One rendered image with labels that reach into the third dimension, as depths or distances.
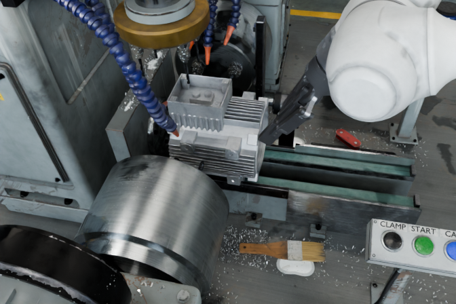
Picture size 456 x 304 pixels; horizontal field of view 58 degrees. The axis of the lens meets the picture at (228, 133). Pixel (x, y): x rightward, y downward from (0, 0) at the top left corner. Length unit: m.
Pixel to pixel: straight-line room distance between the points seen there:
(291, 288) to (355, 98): 0.61
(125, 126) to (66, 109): 0.12
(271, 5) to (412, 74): 0.81
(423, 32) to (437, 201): 0.76
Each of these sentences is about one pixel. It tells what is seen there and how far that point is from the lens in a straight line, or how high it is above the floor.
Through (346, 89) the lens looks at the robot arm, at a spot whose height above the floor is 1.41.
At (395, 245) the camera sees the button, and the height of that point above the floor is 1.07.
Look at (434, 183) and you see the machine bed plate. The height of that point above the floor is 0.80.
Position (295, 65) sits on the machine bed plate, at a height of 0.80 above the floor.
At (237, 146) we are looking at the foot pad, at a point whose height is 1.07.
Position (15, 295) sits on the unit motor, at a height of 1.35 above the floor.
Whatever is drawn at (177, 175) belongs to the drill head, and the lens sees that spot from 0.71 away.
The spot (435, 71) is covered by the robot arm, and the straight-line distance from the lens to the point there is 0.50.
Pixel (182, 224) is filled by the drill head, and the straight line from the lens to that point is 0.67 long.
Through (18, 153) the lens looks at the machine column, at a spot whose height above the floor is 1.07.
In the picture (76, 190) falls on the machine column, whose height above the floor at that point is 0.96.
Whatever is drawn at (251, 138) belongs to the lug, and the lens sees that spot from 0.86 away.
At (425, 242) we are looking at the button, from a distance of 0.78.
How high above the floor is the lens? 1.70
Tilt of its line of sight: 45 degrees down
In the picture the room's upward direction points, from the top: 4 degrees counter-clockwise
